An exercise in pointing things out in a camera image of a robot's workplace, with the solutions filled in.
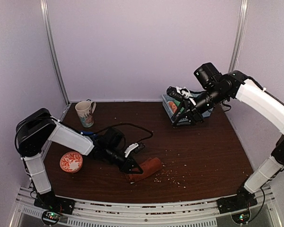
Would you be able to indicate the orange white rolled towel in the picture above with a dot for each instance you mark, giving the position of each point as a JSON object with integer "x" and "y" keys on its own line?
{"x": 173, "y": 106}

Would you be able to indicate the light blue plastic basket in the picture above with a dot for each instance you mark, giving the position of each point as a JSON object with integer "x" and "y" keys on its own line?
{"x": 165, "y": 100}

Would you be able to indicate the orange patterned bowl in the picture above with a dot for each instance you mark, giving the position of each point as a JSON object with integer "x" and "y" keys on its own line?
{"x": 71, "y": 162}

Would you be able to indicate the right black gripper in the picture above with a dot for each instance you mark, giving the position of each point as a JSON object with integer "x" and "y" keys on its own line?
{"x": 190, "y": 112}

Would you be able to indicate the aluminium frame post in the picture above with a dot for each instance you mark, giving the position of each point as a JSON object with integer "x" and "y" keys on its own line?
{"x": 240, "y": 33}
{"x": 53, "y": 54}

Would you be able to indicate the blue folded towel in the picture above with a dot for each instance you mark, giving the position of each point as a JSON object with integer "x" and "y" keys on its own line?
{"x": 88, "y": 133}

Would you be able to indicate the green rolled towel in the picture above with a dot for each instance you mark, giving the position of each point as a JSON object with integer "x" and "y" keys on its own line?
{"x": 177, "y": 103}

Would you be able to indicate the left aluminium frame post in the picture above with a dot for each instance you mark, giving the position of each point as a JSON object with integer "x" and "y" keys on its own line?
{"x": 53, "y": 54}

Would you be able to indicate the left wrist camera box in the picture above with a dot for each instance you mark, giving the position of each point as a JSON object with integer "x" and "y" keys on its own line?
{"x": 112, "y": 138}

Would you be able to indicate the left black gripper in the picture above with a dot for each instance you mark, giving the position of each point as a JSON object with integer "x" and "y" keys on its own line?
{"x": 127, "y": 167}

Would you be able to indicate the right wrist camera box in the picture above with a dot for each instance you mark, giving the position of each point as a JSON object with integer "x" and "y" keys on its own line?
{"x": 207, "y": 75}

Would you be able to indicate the white patterned mug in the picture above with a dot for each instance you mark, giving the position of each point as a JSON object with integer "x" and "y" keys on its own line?
{"x": 85, "y": 111}

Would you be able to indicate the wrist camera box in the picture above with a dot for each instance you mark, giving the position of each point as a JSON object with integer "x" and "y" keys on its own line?
{"x": 207, "y": 75}
{"x": 112, "y": 138}

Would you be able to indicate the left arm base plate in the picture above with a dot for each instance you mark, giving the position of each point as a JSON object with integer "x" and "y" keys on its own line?
{"x": 54, "y": 204}

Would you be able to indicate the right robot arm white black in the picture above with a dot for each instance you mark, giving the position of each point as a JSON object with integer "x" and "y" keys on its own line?
{"x": 248, "y": 90}

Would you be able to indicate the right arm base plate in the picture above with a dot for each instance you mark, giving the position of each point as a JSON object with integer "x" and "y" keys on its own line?
{"x": 235, "y": 203}

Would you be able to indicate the right aluminium frame post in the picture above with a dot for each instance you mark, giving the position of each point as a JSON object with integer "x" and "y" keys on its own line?
{"x": 240, "y": 33}

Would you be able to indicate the front aluminium rail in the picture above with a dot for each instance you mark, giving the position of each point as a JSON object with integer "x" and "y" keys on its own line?
{"x": 201, "y": 213}

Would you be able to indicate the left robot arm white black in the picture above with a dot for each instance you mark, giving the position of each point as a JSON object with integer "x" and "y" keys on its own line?
{"x": 36, "y": 133}

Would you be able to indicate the brown towel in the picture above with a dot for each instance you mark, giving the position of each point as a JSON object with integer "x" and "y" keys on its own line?
{"x": 149, "y": 167}

